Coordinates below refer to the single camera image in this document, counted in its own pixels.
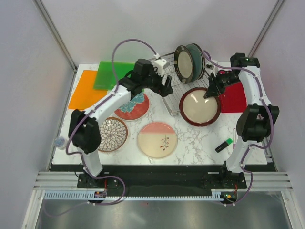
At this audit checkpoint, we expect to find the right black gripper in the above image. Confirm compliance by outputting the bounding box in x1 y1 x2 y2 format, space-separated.
204 70 241 98

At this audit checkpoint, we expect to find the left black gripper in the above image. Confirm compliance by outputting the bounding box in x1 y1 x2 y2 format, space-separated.
141 65 173 97

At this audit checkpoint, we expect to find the dark red rimmed beige plate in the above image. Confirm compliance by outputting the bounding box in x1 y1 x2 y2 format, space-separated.
179 87 221 127

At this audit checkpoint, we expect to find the pink beige leaf plate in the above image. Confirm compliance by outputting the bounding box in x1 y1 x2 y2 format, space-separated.
137 122 178 159

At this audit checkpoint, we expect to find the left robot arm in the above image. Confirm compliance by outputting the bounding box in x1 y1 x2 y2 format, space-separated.
68 58 173 187

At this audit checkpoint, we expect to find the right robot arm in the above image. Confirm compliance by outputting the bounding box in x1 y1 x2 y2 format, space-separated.
204 53 279 188

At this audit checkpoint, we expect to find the red plastic folder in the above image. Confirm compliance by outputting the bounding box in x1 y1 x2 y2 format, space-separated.
218 78 247 113

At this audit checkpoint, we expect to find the dark striped plate behind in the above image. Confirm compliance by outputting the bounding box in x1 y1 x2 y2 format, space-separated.
195 43 206 80

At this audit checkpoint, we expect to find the black gold rimmed plate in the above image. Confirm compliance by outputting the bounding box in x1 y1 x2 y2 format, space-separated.
174 45 193 84

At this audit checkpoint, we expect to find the red blue flower plate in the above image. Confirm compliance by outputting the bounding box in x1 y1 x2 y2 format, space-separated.
115 92 150 121

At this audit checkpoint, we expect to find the teal green plate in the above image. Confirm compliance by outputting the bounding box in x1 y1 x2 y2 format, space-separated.
186 43 202 82

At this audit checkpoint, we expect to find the white pink pen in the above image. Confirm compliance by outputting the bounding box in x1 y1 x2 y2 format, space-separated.
233 128 236 149

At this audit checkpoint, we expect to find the black green highlighter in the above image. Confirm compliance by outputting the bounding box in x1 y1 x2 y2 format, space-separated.
215 138 233 153

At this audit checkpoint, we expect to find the green plastic folder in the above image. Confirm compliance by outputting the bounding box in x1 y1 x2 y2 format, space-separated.
93 61 135 90

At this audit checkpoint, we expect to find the brown floral pattern plate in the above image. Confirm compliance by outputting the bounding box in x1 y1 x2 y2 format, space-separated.
98 117 128 152

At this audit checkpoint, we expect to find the orange plastic folder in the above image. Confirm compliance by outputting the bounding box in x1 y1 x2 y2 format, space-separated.
68 70 108 110

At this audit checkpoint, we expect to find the crumpled plastic bottle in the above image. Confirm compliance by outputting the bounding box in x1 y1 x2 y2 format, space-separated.
54 136 67 150

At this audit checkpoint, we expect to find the metal wire dish rack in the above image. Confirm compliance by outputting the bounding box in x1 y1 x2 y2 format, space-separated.
161 52 210 116

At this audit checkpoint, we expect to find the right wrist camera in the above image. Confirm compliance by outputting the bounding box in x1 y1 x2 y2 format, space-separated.
205 63 219 76

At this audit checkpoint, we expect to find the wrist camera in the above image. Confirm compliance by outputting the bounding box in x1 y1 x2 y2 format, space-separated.
205 63 219 76
152 53 169 77

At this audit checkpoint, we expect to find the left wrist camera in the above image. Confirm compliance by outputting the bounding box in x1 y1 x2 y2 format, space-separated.
152 53 169 77

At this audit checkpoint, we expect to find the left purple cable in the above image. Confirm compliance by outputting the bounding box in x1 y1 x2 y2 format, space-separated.
44 38 159 217

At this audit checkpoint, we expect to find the purple cable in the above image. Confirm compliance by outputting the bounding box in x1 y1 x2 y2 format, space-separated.
202 50 274 207
44 38 159 217

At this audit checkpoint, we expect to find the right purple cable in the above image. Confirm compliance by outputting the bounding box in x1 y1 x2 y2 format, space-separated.
202 50 274 207

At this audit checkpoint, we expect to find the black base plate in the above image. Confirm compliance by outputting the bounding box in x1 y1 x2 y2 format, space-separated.
77 165 247 196

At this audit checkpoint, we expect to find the white cable duct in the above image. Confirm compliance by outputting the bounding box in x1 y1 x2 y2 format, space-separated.
43 190 223 201

